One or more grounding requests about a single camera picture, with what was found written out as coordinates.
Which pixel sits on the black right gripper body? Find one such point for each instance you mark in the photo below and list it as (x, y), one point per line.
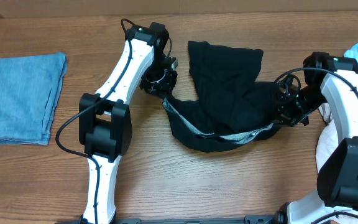
(296, 106)

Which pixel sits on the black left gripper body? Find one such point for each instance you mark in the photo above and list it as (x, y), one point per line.
(156, 79)

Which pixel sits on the black shorts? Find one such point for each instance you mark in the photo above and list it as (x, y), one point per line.
(232, 108)

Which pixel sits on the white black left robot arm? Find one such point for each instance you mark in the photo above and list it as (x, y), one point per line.
(105, 127)

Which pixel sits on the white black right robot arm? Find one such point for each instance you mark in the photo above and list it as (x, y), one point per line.
(331, 80)

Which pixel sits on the light pink garment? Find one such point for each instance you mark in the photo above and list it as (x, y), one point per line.
(326, 145)

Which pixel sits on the folded blue denim cloth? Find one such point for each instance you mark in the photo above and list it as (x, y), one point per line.
(30, 88)

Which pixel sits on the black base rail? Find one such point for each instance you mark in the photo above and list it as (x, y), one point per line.
(248, 219)

